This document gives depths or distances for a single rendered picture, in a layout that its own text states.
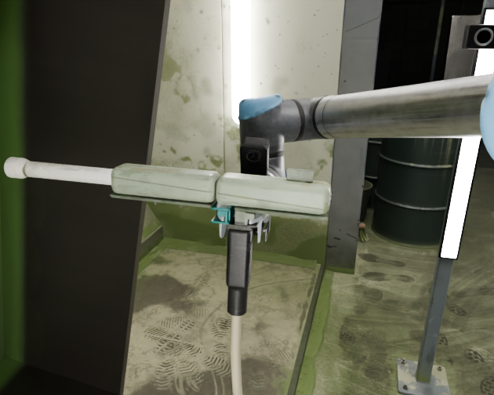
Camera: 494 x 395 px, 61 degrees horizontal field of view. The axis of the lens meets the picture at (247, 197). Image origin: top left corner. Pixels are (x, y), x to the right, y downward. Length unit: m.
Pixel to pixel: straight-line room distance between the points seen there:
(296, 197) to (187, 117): 2.07
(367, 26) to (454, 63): 4.90
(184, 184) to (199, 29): 1.98
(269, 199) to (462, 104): 0.29
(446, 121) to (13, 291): 1.05
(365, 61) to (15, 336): 1.91
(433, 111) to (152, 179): 0.41
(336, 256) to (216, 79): 1.27
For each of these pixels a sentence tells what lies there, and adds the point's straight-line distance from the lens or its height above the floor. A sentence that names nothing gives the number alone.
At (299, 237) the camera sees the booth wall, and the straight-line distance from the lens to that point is 2.60.
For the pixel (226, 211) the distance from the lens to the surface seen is 0.57.
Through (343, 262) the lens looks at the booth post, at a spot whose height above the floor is 0.08.
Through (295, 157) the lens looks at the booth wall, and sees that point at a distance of 2.43.
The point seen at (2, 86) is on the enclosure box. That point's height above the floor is 1.26.
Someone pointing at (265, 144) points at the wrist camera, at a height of 1.19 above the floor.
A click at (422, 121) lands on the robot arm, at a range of 0.68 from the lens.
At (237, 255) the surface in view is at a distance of 0.60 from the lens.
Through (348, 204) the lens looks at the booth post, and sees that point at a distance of 2.48.
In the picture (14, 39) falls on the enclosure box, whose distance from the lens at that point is 0.99.
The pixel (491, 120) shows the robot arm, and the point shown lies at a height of 1.28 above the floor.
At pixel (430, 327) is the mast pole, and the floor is 0.29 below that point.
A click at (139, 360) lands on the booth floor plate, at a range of 2.00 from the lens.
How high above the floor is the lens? 1.34
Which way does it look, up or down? 21 degrees down
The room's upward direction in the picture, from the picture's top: straight up
